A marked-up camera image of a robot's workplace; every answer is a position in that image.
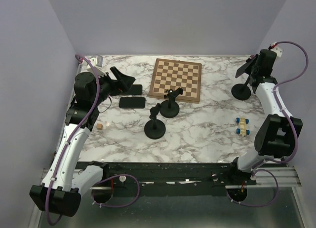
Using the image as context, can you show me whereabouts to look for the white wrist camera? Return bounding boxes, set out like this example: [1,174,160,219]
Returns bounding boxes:
[83,55,109,77]
[268,42,283,58]

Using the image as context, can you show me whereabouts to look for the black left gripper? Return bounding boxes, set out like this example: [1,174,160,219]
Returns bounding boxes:
[92,66,136,107]

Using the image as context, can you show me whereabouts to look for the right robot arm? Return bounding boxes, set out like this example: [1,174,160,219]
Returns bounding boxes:
[227,46,303,185]

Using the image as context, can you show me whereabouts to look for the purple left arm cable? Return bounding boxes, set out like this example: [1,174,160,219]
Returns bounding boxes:
[45,54,141,226]

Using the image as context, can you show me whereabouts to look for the black phone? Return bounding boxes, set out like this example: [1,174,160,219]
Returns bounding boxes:
[119,97,146,109]

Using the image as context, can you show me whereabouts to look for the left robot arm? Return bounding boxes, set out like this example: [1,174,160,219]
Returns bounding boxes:
[30,67,135,217]

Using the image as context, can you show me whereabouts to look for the red-edged phone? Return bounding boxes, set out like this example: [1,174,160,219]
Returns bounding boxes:
[235,54,258,78]

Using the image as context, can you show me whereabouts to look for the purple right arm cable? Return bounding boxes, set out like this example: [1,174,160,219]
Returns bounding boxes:
[226,41,309,207]

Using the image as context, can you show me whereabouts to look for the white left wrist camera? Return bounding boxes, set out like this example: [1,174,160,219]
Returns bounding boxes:
[83,55,109,77]

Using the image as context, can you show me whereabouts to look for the wooden toy car blue wheels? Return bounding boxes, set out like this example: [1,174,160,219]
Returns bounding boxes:
[235,117,250,137]

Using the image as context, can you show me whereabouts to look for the black phone stand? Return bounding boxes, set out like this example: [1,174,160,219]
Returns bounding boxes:
[231,75,251,101]
[160,87,183,118]
[144,103,166,140]

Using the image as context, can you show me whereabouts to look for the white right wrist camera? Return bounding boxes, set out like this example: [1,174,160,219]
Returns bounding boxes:
[268,42,283,58]

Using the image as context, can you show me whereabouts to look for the black smartphone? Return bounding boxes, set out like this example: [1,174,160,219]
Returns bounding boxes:
[121,84,143,96]

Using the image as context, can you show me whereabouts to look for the wooden chessboard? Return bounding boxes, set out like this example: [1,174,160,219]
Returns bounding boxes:
[148,58,202,103]

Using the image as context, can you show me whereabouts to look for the aluminium frame rail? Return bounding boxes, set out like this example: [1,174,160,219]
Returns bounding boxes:
[39,167,302,189]

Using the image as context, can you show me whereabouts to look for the small wooden cube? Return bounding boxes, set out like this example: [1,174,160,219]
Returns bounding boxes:
[96,123,103,130]

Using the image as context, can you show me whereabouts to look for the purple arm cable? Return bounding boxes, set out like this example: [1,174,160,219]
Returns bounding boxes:
[226,41,309,207]
[45,54,141,226]

